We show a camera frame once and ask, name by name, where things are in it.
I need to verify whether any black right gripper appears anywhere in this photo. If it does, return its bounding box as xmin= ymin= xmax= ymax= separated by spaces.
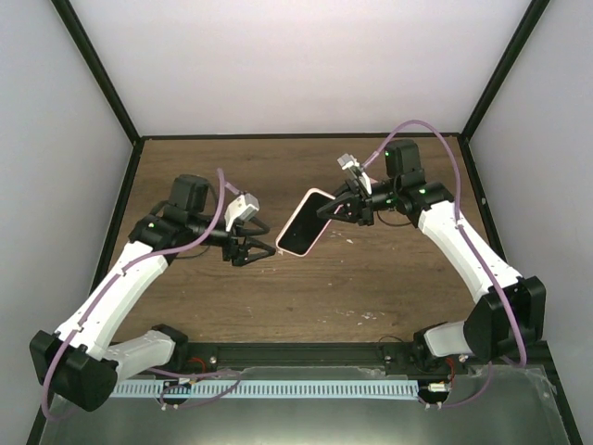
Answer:
xmin=317 ymin=178 xmax=399 ymax=227

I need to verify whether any plain pink phone case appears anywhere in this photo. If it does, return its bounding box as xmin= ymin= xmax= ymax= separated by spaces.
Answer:
xmin=274 ymin=186 xmax=335 ymax=257

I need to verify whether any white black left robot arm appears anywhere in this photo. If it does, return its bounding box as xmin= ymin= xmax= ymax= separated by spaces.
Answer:
xmin=30 ymin=173 xmax=276 ymax=412

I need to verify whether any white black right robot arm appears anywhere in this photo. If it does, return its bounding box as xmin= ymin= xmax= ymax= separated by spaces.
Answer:
xmin=317 ymin=139 xmax=546 ymax=374

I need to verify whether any light blue slotted strip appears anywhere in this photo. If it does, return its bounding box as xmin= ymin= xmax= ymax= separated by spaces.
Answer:
xmin=111 ymin=380 xmax=419 ymax=401

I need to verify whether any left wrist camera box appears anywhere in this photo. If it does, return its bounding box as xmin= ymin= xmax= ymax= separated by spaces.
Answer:
xmin=224 ymin=193 xmax=259 ymax=232

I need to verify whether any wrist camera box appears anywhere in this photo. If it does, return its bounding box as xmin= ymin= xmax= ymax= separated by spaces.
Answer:
xmin=337 ymin=154 xmax=372 ymax=196
xmin=224 ymin=193 xmax=259 ymax=232

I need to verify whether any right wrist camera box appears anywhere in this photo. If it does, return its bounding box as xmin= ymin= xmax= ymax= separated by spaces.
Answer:
xmin=337 ymin=154 xmax=372 ymax=196

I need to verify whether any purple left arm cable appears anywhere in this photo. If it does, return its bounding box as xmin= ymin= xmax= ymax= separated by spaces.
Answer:
xmin=40 ymin=169 xmax=242 ymax=421

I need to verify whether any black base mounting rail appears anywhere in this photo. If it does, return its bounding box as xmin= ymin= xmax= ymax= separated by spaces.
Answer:
xmin=175 ymin=341 xmax=552 ymax=376

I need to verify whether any black enclosure frame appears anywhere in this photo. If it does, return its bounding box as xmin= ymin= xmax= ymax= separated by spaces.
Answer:
xmin=25 ymin=0 xmax=585 ymax=445

